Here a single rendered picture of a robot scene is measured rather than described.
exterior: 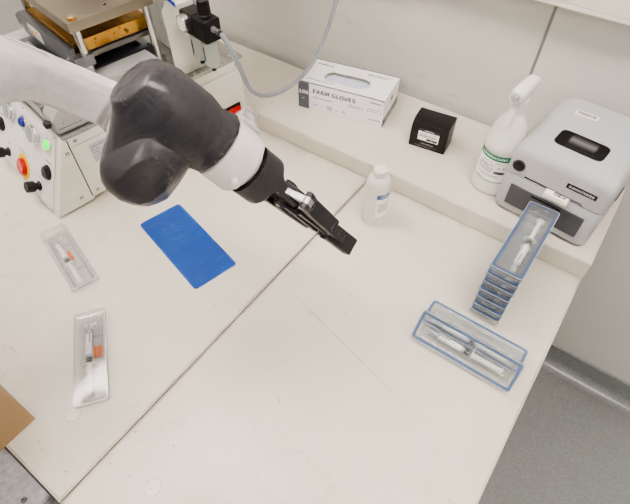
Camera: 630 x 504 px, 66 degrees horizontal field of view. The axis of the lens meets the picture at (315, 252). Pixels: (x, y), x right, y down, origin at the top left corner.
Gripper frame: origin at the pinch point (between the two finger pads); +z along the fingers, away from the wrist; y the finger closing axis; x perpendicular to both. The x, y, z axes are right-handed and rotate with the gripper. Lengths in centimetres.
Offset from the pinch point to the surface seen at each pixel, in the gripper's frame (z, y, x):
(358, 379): 16.4, 3.8, -18.7
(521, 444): 110, -6, -15
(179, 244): -5.6, -37.6, -13.2
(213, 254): -0.9, -31.3, -11.6
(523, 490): 108, 1, -27
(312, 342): 11.6, -5.6, -17.1
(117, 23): -35, -52, 20
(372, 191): 12.6, -12.3, 14.8
